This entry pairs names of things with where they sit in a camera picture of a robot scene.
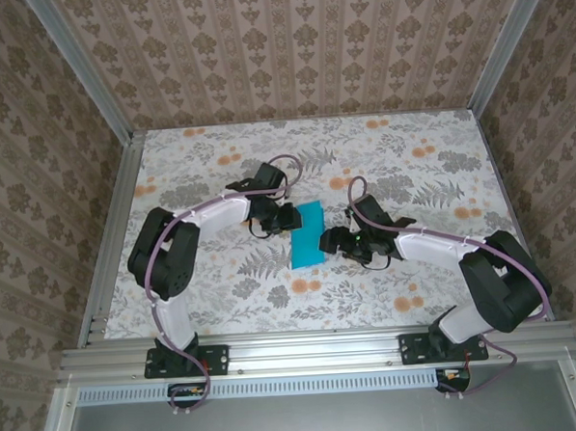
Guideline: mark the aluminium table side rail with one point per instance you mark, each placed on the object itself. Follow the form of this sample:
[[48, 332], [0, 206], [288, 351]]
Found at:
[[124, 185], [501, 190]]

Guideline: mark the aluminium frame post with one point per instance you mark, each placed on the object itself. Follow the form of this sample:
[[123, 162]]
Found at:
[[82, 72], [510, 39]]

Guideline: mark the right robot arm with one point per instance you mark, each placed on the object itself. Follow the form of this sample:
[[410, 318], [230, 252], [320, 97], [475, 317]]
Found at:
[[504, 281]]

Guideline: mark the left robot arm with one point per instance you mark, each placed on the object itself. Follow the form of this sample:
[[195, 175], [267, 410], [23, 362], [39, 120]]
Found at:
[[165, 260]]

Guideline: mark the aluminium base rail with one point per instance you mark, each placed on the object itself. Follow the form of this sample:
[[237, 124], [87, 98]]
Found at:
[[314, 351]]

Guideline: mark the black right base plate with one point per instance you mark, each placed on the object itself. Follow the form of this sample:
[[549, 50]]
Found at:
[[411, 349]]

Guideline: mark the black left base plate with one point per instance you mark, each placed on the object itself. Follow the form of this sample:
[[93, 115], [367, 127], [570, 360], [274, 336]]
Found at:
[[218, 359]]

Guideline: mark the blue cloth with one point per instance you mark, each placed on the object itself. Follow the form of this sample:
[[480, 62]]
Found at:
[[306, 248]]

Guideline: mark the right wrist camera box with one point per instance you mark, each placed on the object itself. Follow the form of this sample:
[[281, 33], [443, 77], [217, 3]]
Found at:
[[352, 221]]

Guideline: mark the grey metal panel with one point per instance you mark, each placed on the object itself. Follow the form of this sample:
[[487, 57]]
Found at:
[[318, 421]]

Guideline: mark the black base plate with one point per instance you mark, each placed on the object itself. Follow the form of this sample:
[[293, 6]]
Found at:
[[411, 349], [218, 359]]

